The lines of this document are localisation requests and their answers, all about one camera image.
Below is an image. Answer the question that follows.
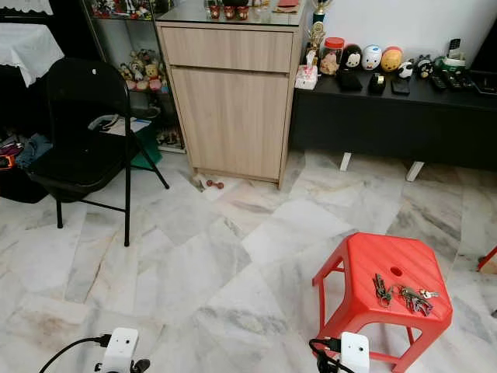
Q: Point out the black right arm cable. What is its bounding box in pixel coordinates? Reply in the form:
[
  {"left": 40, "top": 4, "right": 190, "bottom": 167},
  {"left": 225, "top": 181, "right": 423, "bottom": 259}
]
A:
[{"left": 308, "top": 337, "right": 342, "bottom": 373}]

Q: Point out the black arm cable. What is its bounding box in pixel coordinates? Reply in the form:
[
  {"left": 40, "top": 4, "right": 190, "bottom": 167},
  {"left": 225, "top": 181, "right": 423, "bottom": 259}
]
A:
[
  {"left": 308, "top": 337, "right": 342, "bottom": 373},
  {"left": 39, "top": 334, "right": 113, "bottom": 373}
]

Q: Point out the white lace valance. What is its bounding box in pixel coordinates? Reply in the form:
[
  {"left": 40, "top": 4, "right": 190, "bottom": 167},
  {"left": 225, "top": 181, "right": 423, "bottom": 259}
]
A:
[{"left": 0, "top": 0, "right": 54, "bottom": 15}]

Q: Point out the glass display shelf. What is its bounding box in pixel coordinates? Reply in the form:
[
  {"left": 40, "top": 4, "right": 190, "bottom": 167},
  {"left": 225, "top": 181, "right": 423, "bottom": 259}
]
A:
[{"left": 82, "top": 0, "right": 187, "bottom": 152}]

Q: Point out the red plastic stool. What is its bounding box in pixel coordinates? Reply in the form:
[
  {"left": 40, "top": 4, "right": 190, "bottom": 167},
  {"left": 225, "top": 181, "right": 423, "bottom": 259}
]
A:
[{"left": 312, "top": 232, "right": 454, "bottom": 372}]

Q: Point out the green phone base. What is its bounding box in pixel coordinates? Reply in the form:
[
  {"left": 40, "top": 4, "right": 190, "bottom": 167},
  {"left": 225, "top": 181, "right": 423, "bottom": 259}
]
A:
[{"left": 435, "top": 56, "right": 467, "bottom": 72}]

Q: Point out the blue ball trophy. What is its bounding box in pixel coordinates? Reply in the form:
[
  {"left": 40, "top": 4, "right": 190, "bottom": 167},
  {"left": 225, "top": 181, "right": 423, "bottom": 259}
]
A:
[{"left": 311, "top": 0, "right": 332, "bottom": 24}]

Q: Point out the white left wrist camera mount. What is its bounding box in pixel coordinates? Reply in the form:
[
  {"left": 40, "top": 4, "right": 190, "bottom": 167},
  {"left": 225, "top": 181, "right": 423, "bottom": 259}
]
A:
[{"left": 103, "top": 327, "right": 141, "bottom": 373}]

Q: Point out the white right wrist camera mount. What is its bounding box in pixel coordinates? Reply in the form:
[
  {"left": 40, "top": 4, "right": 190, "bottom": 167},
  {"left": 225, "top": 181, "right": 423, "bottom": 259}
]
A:
[{"left": 340, "top": 333, "right": 370, "bottom": 373}]

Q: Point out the yellow round plush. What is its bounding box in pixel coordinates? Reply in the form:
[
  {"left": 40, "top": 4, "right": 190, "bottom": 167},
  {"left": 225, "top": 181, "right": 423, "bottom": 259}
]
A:
[{"left": 381, "top": 46, "right": 404, "bottom": 73}]

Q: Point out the white lace tablecloth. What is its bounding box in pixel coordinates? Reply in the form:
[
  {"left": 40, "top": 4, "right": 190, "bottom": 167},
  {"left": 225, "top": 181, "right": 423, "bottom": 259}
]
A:
[{"left": 0, "top": 22, "right": 64, "bottom": 86}]

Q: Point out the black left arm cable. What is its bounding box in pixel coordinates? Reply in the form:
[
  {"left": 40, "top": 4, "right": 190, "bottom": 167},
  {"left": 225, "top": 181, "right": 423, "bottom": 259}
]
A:
[{"left": 39, "top": 334, "right": 113, "bottom": 373}]

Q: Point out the black low console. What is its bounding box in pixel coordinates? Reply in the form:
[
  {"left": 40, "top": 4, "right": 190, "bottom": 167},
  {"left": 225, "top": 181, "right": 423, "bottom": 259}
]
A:
[{"left": 289, "top": 70, "right": 497, "bottom": 173}]

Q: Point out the key bunch with metal bead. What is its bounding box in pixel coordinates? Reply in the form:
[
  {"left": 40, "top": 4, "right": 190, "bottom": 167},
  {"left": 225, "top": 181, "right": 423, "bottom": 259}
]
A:
[{"left": 398, "top": 285, "right": 434, "bottom": 317}]

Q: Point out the light wooden cabinet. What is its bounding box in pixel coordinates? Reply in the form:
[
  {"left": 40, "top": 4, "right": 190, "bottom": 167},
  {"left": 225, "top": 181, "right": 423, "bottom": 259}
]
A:
[{"left": 155, "top": 4, "right": 311, "bottom": 190}]

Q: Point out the red mini jar set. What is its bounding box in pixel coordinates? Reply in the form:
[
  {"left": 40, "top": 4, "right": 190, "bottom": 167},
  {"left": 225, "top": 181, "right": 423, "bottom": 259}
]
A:
[{"left": 208, "top": 5, "right": 253, "bottom": 20}]

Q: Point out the black folding chair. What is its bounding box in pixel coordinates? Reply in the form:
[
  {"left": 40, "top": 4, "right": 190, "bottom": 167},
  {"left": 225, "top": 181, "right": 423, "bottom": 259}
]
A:
[{"left": 28, "top": 57, "right": 170, "bottom": 247}]

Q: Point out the green bag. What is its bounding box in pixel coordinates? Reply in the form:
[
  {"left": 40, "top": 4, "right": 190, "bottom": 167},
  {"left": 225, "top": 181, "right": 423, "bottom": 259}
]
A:
[{"left": 130, "top": 124, "right": 164, "bottom": 170}]

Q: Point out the teddy bear plush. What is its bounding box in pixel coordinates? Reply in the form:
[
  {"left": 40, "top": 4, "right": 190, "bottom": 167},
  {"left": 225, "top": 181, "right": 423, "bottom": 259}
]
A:
[{"left": 142, "top": 64, "right": 162, "bottom": 90}]

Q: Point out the white round plush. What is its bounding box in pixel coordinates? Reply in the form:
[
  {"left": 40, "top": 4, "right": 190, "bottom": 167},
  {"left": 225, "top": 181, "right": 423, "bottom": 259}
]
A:
[{"left": 362, "top": 44, "right": 383, "bottom": 71}]

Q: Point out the pink tissue box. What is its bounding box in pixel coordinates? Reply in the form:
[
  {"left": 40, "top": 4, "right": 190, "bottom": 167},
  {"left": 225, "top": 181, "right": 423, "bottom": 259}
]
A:
[{"left": 295, "top": 64, "right": 318, "bottom": 90}]

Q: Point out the black mouse plush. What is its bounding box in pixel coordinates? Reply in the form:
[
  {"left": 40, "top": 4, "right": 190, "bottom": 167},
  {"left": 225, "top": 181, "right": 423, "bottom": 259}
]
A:
[{"left": 341, "top": 44, "right": 363, "bottom": 71}]

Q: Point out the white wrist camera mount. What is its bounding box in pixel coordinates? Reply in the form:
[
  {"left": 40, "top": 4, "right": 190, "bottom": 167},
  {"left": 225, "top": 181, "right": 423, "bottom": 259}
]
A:
[
  {"left": 103, "top": 327, "right": 141, "bottom": 373},
  {"left": 340, "top": 333, "right": 370, "bottom": 373}
]

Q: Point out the small black mouse figure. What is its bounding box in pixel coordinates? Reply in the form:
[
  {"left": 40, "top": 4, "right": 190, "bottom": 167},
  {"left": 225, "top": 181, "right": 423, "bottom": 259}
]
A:
[{"left": 415, "top": 54, "right": 434, "bottom": 78}]

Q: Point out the small gold trophy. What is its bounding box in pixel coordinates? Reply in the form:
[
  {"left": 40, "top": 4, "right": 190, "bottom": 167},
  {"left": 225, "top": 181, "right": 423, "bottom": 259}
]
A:
[{"left": 308, "top": 22, "right": 326, "bottom": 67}]

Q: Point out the black floor bag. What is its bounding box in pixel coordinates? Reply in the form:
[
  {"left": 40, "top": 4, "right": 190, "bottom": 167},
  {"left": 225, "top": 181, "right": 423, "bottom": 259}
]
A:
[{"left": 0, "top": 134, "right": 51, "bottom": 204}]

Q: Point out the red-lidded clear jar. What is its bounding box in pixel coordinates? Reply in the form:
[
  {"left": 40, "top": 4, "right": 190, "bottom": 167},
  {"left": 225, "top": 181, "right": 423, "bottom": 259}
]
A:
[{"left": 321, "top": 37, "right": 346, "bottom": 76}]

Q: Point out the dark key bunch large ring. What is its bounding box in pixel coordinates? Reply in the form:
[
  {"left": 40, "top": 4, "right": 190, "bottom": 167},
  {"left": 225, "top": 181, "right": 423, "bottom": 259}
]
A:
[{"left": 373, "top": 273, "right": 394, "bottom": 307}]

